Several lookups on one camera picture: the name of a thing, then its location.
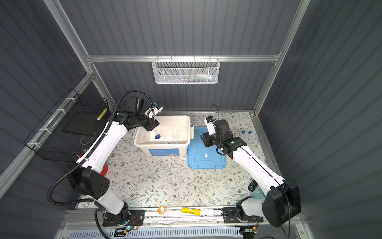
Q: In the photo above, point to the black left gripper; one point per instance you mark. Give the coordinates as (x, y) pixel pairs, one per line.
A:
(151, 125)

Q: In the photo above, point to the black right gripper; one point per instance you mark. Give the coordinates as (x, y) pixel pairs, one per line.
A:
(206, 139)

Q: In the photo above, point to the blue plastic bin lid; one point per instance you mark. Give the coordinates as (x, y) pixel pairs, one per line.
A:
(201, 157)

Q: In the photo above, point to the blue base graduated cylinder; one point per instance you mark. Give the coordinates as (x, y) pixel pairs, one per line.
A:
(157, 135)

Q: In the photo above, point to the small clear glass beaker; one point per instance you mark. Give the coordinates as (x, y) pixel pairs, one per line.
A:
(164, 133)

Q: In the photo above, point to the white plastic storage bin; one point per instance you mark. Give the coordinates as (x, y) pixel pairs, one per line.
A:
(171, 138)

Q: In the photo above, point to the clear glass flask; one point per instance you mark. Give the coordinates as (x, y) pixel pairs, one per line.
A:
(175, 134)

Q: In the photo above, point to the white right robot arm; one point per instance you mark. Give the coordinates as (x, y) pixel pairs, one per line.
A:
(282, 200)

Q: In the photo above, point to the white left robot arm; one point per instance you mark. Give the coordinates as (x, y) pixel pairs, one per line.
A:
(85, 177)

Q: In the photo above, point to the black stapler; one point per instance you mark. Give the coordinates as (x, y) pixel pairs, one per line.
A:
(252, 185)

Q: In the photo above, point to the red pencil cup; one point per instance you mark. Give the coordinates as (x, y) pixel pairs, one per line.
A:
(104, 170)

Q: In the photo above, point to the teal calculator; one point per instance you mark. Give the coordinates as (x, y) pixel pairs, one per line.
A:
(258, 194)

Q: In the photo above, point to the yellow label tag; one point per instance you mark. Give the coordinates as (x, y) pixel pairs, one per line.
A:
(191, 211)

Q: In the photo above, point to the orange rubber band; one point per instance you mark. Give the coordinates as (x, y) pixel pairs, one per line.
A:
(162, 210)

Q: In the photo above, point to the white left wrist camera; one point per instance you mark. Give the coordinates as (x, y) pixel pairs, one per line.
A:
(153, 111)

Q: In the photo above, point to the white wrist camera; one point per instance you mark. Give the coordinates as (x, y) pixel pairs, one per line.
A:
(209, 122)
(153, 111)

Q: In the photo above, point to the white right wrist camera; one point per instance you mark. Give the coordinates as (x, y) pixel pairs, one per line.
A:
(209, 122)

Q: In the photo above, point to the white wire wall basket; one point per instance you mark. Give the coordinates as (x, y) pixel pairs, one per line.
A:
(186, 72)

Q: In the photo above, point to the black wire wall basket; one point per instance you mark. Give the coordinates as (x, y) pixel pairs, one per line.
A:
(70, 128)

